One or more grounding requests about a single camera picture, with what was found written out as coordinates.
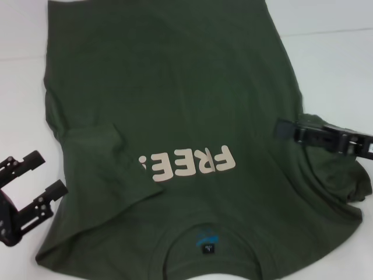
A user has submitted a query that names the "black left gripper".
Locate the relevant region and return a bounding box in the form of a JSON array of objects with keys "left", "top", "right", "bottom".
[{"left": 0, "top": 149, "right": 69, "bottom": 249}]

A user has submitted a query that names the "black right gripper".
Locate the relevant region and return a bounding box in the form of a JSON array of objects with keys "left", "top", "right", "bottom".
[{"left": 275, "top": 118, "right": 373, "bottom": 160}]

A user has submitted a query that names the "dark green FREE t-shirt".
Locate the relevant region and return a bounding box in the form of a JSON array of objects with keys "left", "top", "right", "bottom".
[{"left": 34, "top": 0, "right": 367, "bottom": 280}]

